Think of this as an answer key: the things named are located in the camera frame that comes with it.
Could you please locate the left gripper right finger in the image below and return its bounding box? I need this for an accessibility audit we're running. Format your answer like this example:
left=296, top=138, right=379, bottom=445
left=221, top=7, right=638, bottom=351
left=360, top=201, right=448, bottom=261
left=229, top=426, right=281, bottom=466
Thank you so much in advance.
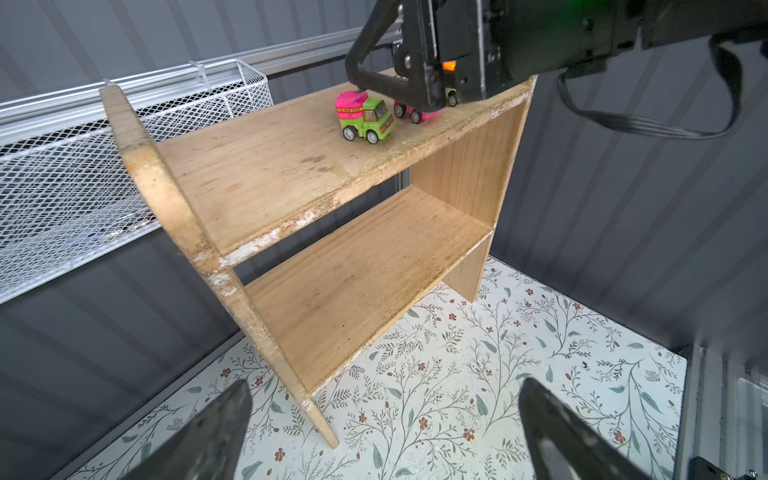
left=519, top=377, right=647, bottom=479

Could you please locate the pink green striped toy truck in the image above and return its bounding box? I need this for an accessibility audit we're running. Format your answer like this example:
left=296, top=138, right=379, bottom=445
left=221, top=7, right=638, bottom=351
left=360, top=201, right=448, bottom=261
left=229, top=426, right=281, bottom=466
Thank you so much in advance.
left=393, top=101, right=441, bottom=124

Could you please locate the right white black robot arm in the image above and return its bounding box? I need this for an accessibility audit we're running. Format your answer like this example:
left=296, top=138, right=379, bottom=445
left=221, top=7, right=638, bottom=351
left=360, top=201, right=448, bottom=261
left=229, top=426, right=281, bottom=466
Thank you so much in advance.
left=345, top=1, right=767, bottom=118

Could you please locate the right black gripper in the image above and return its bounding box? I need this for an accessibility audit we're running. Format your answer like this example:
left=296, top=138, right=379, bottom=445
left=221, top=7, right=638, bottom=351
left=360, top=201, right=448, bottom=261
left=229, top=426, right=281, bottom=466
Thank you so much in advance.
left=344, top=0, right=511, bottom=114

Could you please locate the white wire mesh basket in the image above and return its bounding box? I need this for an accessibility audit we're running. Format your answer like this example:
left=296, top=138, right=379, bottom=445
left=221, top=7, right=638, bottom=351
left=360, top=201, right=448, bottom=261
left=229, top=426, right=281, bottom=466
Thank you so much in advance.
left=1, top=59, right=273, bottom=302

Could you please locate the floral patterned table mat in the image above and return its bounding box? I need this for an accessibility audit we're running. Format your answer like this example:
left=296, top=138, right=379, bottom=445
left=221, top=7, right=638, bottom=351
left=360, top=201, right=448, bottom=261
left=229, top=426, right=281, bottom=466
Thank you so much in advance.
left=76, top=260, right=686, bottom=479

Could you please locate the wooden two-tier shelf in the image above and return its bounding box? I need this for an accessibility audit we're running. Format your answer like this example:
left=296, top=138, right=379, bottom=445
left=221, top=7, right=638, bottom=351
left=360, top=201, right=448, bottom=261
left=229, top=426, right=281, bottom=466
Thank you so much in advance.
left=100, top=79, right=536, bottom=446

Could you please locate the orange green mixer toy truck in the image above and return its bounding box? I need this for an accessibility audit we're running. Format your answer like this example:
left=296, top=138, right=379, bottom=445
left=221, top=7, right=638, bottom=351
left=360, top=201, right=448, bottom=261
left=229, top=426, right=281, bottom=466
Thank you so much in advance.
left=442, top=60, right=458, bottom=107

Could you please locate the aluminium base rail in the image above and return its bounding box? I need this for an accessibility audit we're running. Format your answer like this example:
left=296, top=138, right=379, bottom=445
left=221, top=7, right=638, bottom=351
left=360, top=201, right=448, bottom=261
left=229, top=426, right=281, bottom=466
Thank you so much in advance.
left=673, top=343, right=767, bottom=479

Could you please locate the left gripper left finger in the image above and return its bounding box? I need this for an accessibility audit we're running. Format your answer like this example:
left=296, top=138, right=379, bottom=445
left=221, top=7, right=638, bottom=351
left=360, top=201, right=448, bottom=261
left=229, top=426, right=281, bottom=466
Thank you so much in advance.
left=125, top=380, right=252, bottom=479

